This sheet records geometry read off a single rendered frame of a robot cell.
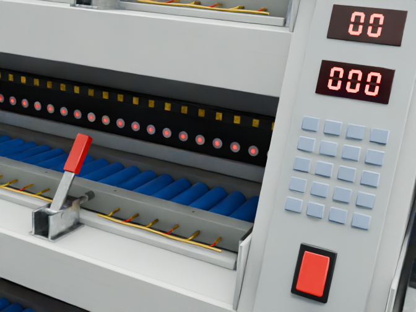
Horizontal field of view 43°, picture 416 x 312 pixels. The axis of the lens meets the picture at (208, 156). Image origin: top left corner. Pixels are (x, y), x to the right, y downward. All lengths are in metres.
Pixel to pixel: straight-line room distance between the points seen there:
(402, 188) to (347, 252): 0.05
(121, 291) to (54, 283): 0.07
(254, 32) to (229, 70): 0.03
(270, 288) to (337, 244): 0.05
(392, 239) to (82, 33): 0.28
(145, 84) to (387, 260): 0.38
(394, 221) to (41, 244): 0.27
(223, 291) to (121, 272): 0.08
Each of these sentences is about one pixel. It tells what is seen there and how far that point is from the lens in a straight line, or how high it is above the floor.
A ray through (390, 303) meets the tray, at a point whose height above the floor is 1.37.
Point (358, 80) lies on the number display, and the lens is 0.35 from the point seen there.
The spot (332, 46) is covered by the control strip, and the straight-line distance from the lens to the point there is 0.35.
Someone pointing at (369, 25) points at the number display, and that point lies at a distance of 0.35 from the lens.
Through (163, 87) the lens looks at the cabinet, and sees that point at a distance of 0.62.
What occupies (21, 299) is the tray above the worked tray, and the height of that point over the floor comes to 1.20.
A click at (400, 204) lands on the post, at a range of 0.35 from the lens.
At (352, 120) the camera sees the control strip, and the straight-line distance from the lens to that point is 0.35.
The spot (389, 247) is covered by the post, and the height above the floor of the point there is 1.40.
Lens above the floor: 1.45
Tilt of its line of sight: 3 degrees down
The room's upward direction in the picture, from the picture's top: 11 degrees clockwise
